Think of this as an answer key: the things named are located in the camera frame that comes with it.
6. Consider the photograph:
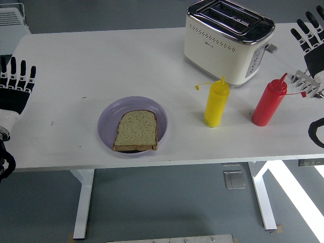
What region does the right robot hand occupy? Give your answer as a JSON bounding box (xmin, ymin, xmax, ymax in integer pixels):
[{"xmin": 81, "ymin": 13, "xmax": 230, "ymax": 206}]
[{"xmin": 290, "ymin": 5, "xmax": 324, "ymax": 82}]

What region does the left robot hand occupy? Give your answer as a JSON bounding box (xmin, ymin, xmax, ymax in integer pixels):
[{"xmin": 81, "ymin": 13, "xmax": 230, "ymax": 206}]
[{"xmin": 0, "ymin": 56, "xmax": 37, "ymax": 131}]

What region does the purple round plate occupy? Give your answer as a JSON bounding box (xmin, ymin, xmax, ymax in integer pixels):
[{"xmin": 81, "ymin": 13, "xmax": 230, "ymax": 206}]
[{"xmin": 97, "ymin": 95, "xmax": 169, "ymax": 158}]

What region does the cream and chrome toaster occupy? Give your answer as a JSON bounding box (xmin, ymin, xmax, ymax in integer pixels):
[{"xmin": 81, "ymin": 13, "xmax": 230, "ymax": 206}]
[{"xmin": 184, "ymin": 0, "xmax": 278, "ymax": 89}]

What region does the brown bread slice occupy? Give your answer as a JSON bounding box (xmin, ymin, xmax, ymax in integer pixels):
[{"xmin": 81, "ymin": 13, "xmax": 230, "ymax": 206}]
[{"xmin": 112, "ymin": 110, "xmax": 159, "ymax": 152}]

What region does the silver metal toast rack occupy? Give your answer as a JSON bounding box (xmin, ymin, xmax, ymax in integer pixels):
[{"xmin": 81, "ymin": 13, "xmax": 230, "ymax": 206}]
[{"xmin": 291, "ymin": 70, "xmax": 324, "ymax": 99}]

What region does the white slatted cart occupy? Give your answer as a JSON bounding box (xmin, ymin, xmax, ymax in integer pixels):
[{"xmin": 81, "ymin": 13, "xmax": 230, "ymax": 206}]
[{"xmin": 0, "ymin": 2, "xmax": 32, "ymax": 56}]

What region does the red squeeze bottle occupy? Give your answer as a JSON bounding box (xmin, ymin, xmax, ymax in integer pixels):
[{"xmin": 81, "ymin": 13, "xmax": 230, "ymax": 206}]
[{"xmin": 251, "ymin": 72, "xmax": 307, "ymax": 127}]

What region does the grey table control panel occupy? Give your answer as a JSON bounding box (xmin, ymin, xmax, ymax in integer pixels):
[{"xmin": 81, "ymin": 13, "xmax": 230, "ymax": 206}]
[{"xmin": 298, "ymin": 158, "xmax": 324, "ymax": 168}]

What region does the yellow squeeze bottle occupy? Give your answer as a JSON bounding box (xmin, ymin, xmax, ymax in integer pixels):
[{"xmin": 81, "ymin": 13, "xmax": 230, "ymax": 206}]
[{"xmin": 194, "ymin": 75, "xmax": 230, "ymax": 128}]

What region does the white table leg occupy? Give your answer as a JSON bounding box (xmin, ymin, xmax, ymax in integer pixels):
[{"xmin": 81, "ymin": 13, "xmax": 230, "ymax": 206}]
[
  {"xmin": 70, "ymin": 169, "xmax": 96, "ymax": 240},
  {"xmin": 247, "ymin": 161, "xmax": 277, "ymax": 231}
]

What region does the metal floor outlet cover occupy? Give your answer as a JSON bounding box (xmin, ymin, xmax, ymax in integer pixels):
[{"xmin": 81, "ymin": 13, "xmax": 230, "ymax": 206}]
[{"xmin": 223, "ymin": 171, "xmax": 246, "ymax": 190}]

